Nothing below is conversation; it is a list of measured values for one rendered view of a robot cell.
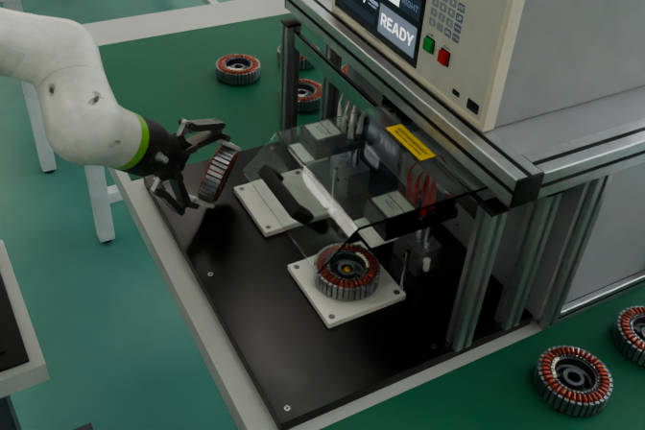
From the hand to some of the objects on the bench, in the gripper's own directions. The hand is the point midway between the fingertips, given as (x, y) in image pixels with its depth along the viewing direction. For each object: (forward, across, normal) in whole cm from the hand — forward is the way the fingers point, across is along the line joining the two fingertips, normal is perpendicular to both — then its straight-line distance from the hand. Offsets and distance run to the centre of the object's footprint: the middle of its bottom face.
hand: (216, 173), depth 133 cm
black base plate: (+10, -4, -21) cm, 24 cm away
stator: (+3, -6, -31) cm, 32 cm away
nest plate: (+4, -7, -31) cm, 32 cm away
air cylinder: (+14, +1, -37) cm, 40 cm away
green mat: (+5, -10, -88) cm, 89 cm away
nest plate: (+12, 0, -9) cm, 15 cm away
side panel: (+26, +9, -67) cm, 72 cm away
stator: (0, -6, 0) cm, 6 cm away
